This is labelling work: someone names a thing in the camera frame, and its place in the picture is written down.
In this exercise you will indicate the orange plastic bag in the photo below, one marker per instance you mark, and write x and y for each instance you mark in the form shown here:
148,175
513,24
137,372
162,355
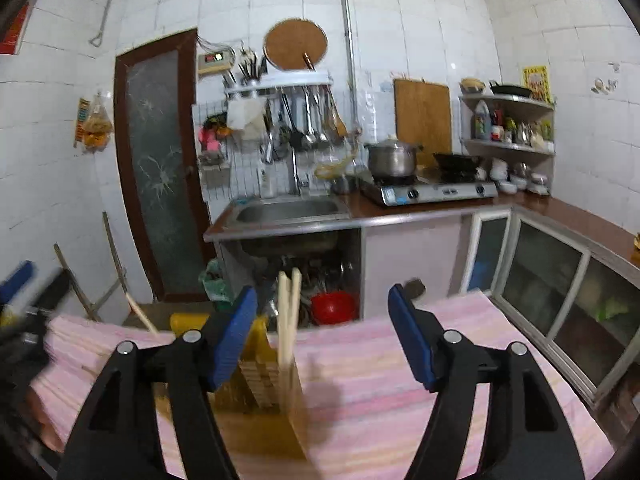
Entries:
95,127

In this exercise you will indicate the brown frosted glass door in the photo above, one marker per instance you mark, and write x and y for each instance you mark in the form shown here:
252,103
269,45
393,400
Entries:
155,170

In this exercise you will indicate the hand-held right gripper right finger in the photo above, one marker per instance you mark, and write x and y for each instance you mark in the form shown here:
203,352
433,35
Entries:
407,335

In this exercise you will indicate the oil bottle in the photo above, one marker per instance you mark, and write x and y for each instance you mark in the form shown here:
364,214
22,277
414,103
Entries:
481,122

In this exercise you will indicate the yellow perforated utensil holder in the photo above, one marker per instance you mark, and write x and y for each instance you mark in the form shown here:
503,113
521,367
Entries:
260,375

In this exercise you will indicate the steel sink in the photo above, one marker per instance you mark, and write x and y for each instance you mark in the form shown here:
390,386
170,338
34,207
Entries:
287,212

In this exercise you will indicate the grey wall pipe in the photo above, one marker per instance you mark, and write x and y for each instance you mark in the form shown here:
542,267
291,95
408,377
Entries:
347,45

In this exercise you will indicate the beige wall controller box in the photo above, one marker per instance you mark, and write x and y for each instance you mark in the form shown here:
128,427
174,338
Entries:
215,62

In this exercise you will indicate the tan bowl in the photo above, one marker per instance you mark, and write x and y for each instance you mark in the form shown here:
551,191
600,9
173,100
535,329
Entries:
472,86

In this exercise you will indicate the wooden chopstick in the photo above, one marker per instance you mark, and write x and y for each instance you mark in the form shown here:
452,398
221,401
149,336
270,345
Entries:
142,315
283,320
294,310

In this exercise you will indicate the white corner shelf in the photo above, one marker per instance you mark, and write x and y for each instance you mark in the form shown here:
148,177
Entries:
510,146

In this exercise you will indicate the pink striped tablecloth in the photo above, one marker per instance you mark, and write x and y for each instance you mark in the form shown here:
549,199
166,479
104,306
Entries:
375,410

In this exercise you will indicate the yellow wall poster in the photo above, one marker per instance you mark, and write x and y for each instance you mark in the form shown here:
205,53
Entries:
536,82

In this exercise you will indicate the brown kitchen counter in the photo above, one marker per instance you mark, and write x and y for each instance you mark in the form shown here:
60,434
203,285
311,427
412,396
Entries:
575,220

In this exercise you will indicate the white bottle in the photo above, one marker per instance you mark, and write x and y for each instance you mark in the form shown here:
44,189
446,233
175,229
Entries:
267,184

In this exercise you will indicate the steel gas stove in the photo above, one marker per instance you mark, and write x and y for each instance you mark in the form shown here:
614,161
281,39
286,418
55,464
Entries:
430,192

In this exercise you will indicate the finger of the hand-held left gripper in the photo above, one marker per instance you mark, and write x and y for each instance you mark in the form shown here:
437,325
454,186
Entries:
17,280

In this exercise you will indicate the wooden sticks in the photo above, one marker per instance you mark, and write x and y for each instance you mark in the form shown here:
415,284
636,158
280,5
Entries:
112,260

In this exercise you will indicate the white bowls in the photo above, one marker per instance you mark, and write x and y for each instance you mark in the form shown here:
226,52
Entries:
510,177

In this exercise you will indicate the black wok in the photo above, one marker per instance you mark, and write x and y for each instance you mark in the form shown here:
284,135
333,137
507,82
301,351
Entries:
457,162

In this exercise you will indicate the glass door cabinets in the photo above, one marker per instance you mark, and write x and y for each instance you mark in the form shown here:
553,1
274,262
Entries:
540,285

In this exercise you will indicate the knife holder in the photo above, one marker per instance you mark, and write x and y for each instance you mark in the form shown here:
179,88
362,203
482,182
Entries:
251,72

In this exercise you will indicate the steel cooking pot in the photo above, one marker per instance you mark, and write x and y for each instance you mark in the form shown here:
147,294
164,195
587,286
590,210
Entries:
392,160

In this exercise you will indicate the round brown lid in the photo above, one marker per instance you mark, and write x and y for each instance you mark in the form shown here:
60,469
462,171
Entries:
295,45

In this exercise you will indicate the metal utensil rack shelf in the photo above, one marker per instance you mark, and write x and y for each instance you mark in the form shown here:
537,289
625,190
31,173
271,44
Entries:
280,84

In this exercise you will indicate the black pan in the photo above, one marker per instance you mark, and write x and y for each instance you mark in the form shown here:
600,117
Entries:
510,90

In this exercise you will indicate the red plastic basin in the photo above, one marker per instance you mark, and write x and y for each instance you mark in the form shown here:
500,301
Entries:
334,307

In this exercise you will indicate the row of hanging kitchen utensils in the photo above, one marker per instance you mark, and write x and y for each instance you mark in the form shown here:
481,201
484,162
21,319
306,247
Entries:
310,120

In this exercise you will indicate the wall stickers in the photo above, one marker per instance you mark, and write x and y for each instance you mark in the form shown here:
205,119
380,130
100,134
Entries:
604,82

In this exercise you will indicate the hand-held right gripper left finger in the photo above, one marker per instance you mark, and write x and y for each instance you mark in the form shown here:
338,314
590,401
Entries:
235,335

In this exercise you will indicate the wooden cutting board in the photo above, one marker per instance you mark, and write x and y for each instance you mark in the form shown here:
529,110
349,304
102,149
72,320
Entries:
422,120

